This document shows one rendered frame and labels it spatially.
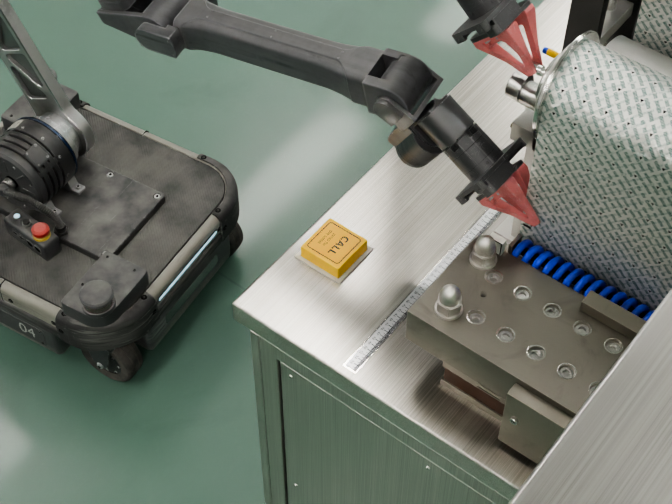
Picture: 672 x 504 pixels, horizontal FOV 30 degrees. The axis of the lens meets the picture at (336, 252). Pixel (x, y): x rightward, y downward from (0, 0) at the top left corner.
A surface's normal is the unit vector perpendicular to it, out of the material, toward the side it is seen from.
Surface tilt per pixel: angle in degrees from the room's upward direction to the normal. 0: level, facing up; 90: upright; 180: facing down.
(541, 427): 90
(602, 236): 90
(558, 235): 90
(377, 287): 0
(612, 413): 0
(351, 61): 11
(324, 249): 0
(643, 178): 90
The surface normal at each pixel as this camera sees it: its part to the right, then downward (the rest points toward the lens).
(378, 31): 0.00, -0.63
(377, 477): -0.61, 0.61
